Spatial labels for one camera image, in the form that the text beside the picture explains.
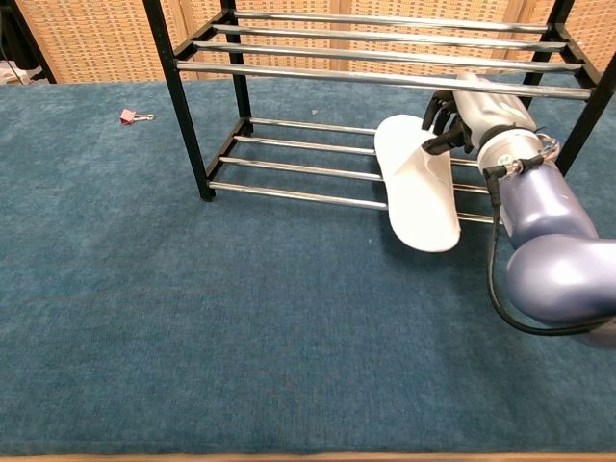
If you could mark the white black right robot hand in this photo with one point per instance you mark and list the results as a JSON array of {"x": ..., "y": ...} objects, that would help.
[{"x": 481, "y": 113}]

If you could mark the white slipper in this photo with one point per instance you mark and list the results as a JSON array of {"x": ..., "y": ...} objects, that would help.
[{"x": 418, "y": 192}]

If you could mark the silver purple right robot arm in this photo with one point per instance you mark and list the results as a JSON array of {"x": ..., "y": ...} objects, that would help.
[{"x": 544, "y": 226}]

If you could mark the black metal shoe rack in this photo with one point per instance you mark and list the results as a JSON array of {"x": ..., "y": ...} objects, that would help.
[{"x": 373, "y": 78}]

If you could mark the pink binder clip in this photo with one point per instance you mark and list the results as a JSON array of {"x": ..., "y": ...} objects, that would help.
[{"x": 129, "y": 116}]

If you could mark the woven rattan folding screen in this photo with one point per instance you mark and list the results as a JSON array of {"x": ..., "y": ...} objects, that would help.
[{"x": 96, "y": 43}]

